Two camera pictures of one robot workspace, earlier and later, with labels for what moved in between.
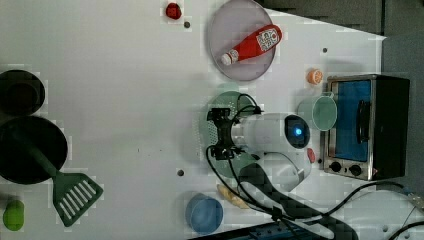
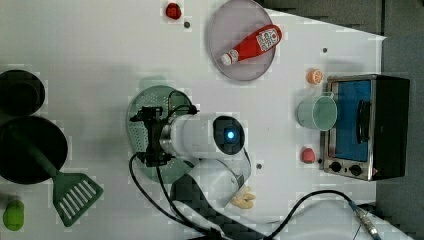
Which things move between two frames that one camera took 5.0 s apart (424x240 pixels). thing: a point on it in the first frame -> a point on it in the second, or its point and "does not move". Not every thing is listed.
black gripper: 225,148 -> 154,154
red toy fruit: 173,11 does not move
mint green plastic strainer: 240,105 -> 172,102
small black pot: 21,93 does not move
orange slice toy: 314,76 does not move
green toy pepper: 13,215 does not move
